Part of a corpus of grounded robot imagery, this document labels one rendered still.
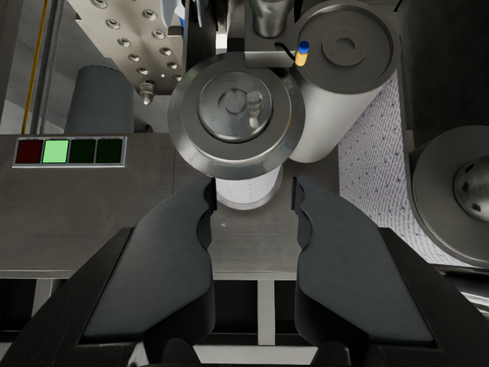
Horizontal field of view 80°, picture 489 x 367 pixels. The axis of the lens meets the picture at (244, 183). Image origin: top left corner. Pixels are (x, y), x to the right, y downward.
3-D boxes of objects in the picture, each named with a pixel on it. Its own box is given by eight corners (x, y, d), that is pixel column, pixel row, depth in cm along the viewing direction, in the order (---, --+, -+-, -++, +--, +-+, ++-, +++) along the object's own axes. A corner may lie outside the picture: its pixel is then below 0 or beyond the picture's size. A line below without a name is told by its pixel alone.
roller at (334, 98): (395, -3, 33) (407, 95, 31) (334, 104, 58) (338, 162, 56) (288, -1, 34) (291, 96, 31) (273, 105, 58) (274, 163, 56)
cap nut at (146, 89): (153, 82, 66) (151, 100, 65) (158, 90, 70) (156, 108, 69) (137, 82, 66) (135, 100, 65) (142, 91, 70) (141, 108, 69)
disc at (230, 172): (296, 44, 33) (314, 172, 30) (295, 47, 33) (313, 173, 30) (164, 57, 33) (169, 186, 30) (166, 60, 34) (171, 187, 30)
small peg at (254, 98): (263, 91, 27) (260, 105, 26) (262, 105, 29) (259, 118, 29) (247, 88, 27) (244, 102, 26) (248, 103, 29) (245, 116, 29)
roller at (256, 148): (284, 52, 32) (297, 155, 29) (270, 139, 57) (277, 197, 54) (177, 64, 32) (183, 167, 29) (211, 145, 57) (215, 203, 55)
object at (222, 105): (216, 59, 31) (283, 84, 30) (218, 70, 32) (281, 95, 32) (185, 121, 29) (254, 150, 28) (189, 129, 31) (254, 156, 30)
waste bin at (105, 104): (99, 98, 284) (91, 167, 269) (53, 65, 232) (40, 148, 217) (151, 93, 274) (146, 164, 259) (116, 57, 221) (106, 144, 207)
